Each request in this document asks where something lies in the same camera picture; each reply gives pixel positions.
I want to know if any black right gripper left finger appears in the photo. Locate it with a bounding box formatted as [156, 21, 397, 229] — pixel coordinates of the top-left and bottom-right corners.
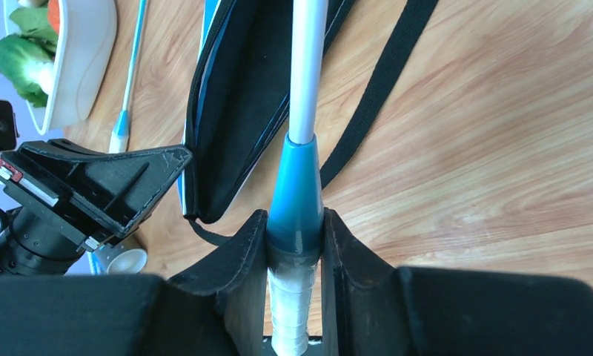
[169, 210, 268, 355]

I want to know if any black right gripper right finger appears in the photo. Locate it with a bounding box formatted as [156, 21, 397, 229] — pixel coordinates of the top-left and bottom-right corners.
[322, 208, 440, 355]

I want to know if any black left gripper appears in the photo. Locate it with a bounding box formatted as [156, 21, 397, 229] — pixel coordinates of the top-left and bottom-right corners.
[0, 139, 193, 251]

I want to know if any blue racket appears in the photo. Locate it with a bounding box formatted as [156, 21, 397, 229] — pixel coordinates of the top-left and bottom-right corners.
[87, 0, 148, 275]
[266, 1, 328, 355]

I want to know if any blue racket bag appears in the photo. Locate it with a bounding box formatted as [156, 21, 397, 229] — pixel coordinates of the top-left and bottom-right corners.
[179, 0, 437, 245]

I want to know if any white rectangular tray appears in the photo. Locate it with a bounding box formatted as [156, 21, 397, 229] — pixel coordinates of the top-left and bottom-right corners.
[3, 1, 117, 135]

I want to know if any green bok choy toy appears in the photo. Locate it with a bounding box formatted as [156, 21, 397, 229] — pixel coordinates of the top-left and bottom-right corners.
[0, 1, 60, 108]

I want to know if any orange carrot toy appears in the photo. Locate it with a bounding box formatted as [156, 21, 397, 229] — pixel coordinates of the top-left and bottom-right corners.
[47, 0, 61, 34]

